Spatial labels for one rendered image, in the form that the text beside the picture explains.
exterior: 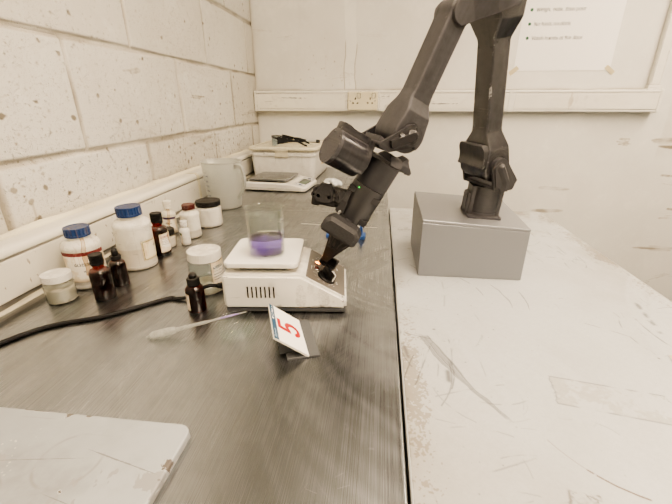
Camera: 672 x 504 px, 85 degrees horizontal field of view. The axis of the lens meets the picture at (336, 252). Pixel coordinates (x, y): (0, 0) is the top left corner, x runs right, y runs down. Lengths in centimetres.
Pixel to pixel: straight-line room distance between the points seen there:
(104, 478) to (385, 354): 33
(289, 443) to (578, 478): 27
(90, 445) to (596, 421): 53
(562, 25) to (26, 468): 219
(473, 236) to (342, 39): 147
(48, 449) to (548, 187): 214
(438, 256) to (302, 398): 41
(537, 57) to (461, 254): 150
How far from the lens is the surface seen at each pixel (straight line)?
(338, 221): 56
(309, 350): 53
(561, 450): 48
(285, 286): 60
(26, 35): 95
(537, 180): 219
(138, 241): 84
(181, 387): 52
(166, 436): 45
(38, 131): 92
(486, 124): 73
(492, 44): 71
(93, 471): 45
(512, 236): 77
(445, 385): 50
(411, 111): 60
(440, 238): 74
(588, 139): 225
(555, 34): 216
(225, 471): 42
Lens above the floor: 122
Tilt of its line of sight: 22 degrees down
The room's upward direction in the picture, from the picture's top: straight up
